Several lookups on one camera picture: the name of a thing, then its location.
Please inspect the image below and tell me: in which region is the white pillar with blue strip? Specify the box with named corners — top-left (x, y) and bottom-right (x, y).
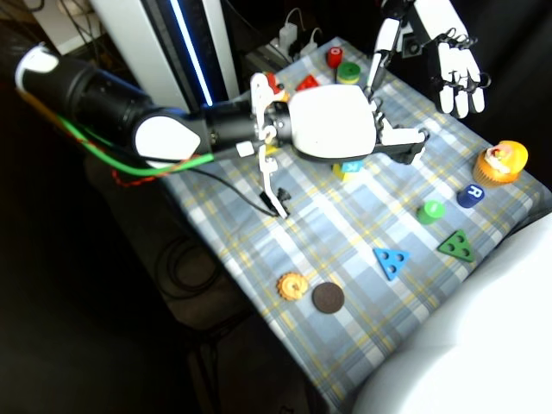
top-left (88, 0), bottom-right (241, 114)

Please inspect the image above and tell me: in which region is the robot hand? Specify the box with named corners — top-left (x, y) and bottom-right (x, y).
top-left (364, 0), bottom-right (492, 121)
top-left (286, 83), bottom-right (431, 166)

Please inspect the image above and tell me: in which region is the green triangle block with holes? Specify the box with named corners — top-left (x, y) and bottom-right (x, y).
top-left (436, 229), bottom-right (476, 264)

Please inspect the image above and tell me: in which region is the yellow toy cube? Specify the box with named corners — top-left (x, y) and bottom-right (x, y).
top-left (331, 162), bottom-right (360, 183)

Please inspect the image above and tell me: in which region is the red triangle block with holes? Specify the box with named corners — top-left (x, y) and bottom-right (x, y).
top-left (295, 73), bottom-right (321, 93)

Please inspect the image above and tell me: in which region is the blue cylinder with letter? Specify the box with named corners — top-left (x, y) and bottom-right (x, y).
top-left (456, 184), bottom-right (486, 210)

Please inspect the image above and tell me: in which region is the white robot torso shell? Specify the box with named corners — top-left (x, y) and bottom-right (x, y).
top-left (351, 213), bottom-right (552, 414)

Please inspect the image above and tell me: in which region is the blue triangle block with holes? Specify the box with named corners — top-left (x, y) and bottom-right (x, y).
top-left (373, 247), bottom-right (411, 282)

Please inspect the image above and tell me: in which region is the blue plaid tablecloth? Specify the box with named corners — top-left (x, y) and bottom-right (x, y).
top-left (166, 37), bottom-right (552, 413)

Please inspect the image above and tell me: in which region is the strawberry toy cupcake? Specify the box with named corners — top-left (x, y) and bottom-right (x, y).
top-left (262, 71), bottom-right (291, 104)

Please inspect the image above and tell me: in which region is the white power strip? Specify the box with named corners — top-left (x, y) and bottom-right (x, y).
top-left (267, 36), bottom-right (323, 64)

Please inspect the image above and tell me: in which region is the orange toy cupcake yellow cream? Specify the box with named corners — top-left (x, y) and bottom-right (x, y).
top-left (472, 140), bottom-right (530, 189)

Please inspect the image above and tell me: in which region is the coloured ring stack toy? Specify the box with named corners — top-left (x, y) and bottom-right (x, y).
top-left (336, 61), bottom-right (362, 86)

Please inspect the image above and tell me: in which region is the green toy cylinder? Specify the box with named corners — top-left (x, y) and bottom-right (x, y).
top-left (416, 199), bottom-right (447, 226)

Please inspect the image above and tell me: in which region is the red toy cylinder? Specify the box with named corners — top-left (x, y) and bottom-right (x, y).
top-left (325, 46), bottom-right (345, 70)

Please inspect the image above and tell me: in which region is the white charger plug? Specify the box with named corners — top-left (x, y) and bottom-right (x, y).
top-left (279, 22), bottom-right (300, 48)

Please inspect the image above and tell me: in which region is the yellow swirl biscuit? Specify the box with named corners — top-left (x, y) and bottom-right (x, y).
top-left (276, 272), bottom-right (310, 302)

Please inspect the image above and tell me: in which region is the brown round sandwich cookie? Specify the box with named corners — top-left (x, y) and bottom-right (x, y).
top-left (311, 281), bottom-right (346, 315)

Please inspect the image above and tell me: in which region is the black coiled cable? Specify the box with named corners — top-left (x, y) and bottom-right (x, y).
top-left (154, 236), bottom-right (221, 301)

